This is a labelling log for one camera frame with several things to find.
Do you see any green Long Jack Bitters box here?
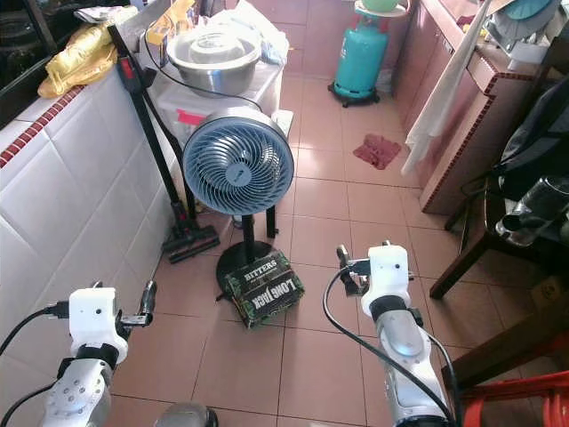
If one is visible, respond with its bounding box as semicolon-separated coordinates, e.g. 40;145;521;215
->
222;250;305;329

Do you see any grey robot foot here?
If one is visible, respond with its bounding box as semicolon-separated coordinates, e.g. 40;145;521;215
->
153;403;220;427

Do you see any red floor rag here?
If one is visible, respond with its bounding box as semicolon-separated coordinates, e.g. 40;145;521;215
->
352;133;404;171

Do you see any dark wooden table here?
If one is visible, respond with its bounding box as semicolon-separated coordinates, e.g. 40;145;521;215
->
429;174;569;391

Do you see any grey standing fan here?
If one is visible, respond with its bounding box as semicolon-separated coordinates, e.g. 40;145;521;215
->
182;107;296;302

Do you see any black stick vacuum cleaner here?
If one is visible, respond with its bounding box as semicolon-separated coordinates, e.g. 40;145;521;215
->
107;24;221;265

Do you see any brown tiled kitchen counter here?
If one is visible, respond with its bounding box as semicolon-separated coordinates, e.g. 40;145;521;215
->
393;0;569;216

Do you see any white hanging cloth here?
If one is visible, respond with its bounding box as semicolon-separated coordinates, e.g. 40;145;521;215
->
400;0;495;177

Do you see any steel kettle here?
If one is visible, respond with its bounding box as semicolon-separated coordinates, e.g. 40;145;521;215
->
494;174;569;248

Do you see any white plastic storage box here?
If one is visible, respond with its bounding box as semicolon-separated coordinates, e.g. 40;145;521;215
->
153;59;294;165

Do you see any red plastic stool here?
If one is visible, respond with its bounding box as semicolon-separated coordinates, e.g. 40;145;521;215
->
461;370;569;427

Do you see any teal gas cylinder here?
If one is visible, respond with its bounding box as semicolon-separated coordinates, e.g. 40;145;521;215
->
329;16;392;108

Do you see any black bag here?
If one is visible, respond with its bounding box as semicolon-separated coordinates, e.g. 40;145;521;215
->
494;71;569;202

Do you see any large steel bowl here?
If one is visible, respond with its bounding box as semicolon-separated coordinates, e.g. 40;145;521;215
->
165;25;264;97

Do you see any yellow plastic bag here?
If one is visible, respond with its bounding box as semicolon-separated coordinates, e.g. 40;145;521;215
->
37;21;127;99

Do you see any green bowl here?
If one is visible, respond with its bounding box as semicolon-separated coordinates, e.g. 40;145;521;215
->
354;0;410;19

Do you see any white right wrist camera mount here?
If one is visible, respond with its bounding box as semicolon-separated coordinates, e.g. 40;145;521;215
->
360;243;413;318

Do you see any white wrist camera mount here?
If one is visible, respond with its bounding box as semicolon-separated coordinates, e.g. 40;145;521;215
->
360;243;413;318
68;286;131;351

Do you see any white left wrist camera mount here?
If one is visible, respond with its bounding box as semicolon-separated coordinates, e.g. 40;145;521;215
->
68;286;131;351

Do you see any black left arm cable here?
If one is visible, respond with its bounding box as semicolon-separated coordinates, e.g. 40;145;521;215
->
0;301;72;357

